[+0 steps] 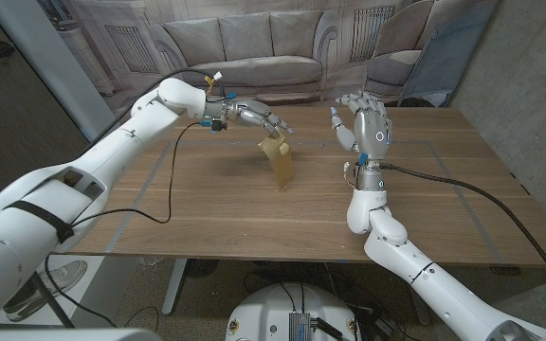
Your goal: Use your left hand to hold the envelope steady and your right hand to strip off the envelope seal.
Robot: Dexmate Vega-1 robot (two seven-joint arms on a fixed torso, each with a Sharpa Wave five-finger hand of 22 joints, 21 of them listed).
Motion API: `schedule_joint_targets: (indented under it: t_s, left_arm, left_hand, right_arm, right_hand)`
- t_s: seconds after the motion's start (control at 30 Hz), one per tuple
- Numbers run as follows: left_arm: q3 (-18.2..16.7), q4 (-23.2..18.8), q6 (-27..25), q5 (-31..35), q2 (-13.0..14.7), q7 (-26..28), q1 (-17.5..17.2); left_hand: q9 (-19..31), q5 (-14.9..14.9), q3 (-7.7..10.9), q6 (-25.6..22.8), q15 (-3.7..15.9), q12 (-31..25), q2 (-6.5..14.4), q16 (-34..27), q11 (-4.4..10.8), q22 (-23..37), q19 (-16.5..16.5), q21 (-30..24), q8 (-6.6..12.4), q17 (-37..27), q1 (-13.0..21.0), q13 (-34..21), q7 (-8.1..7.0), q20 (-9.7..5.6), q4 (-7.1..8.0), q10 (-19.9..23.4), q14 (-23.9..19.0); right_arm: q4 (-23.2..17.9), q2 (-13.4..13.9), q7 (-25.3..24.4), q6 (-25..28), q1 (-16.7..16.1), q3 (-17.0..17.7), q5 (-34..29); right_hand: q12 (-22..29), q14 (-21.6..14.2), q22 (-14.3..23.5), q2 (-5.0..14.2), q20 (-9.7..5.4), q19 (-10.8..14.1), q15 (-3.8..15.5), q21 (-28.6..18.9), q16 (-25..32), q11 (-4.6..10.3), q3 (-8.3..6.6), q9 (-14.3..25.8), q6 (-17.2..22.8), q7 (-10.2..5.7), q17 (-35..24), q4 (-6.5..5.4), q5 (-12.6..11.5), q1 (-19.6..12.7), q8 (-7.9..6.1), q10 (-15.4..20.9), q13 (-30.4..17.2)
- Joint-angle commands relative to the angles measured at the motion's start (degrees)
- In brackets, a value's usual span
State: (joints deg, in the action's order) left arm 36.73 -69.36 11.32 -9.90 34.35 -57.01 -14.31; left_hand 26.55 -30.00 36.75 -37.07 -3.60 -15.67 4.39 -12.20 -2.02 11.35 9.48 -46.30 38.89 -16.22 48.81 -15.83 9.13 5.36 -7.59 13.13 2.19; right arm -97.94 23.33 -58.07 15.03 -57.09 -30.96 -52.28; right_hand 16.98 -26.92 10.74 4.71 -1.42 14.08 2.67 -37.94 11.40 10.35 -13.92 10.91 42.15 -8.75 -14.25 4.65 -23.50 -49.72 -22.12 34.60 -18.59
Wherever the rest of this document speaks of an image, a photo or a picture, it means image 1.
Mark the white table leg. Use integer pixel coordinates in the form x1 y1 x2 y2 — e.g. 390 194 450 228
409 293 433 327
161 258 189 316

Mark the white floor board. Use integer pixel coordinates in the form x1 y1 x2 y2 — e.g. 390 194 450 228
0 255 141 328

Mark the white robot torso dome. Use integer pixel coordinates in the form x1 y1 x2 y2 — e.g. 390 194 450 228
224 282 363 341

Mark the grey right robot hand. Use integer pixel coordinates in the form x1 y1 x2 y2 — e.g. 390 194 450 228
329 90 392 162

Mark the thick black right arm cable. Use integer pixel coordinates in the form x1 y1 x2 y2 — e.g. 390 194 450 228
379 162 546 304

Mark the grey finned electronics box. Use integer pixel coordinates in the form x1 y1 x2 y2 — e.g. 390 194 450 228
287 311 313 341

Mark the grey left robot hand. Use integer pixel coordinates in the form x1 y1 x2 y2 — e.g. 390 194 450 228
232 98 296 139

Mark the gold foil envelope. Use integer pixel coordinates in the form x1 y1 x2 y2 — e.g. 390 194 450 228
258 134 297 192

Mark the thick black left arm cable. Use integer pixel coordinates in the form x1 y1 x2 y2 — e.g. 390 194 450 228
28 68 227 331

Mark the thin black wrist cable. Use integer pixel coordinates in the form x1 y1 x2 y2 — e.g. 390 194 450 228
44 121 206 329

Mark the white grey sneaker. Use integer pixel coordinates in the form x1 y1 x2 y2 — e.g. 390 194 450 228
2 259 89 323

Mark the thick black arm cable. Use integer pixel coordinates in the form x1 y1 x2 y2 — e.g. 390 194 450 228
28 68 227 331
379 162 546 304

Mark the black round floor base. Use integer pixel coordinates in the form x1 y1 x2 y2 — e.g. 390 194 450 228
185 259 221 279

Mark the black box on floor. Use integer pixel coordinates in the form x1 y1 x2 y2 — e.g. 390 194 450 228
372 316 397 338

